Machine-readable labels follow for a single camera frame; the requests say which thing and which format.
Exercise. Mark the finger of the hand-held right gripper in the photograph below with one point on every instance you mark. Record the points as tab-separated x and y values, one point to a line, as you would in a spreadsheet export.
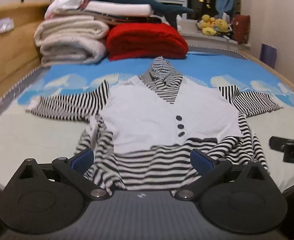
276	143

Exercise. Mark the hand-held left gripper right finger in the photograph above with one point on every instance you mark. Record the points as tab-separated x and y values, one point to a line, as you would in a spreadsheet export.
200	159

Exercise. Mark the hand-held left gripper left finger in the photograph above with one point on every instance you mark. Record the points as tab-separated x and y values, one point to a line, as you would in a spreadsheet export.
83	160

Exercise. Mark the striped and white small shirt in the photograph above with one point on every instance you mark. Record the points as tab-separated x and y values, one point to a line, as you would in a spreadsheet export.
147	115

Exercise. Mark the blue shell print bed sheet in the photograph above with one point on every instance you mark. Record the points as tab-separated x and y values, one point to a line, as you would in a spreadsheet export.
37	135

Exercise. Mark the cream folded blanket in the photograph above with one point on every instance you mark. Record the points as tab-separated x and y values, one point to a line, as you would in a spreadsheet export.
72	51
69	27

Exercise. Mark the brown bag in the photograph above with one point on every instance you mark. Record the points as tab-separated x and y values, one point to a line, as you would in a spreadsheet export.
240	28

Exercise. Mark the yellow plush toy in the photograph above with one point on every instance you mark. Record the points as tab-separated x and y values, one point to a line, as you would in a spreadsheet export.
208	20
209	31
222	24

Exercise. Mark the wooden headboard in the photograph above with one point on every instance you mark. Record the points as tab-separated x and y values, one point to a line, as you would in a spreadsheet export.
9	55

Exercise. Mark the red folded blanket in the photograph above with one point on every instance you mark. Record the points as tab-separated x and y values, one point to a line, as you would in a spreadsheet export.
147	38

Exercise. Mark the brown folded cloth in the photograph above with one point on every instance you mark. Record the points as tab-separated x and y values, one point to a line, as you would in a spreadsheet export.
134	20

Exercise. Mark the white folded cloth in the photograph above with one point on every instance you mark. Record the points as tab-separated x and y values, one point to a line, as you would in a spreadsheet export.
119	8

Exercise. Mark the clear plastic bag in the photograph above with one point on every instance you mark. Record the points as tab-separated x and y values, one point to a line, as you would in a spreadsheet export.
2	25

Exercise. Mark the pink and white cloth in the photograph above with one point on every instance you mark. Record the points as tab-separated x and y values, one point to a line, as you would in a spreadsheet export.
67	1

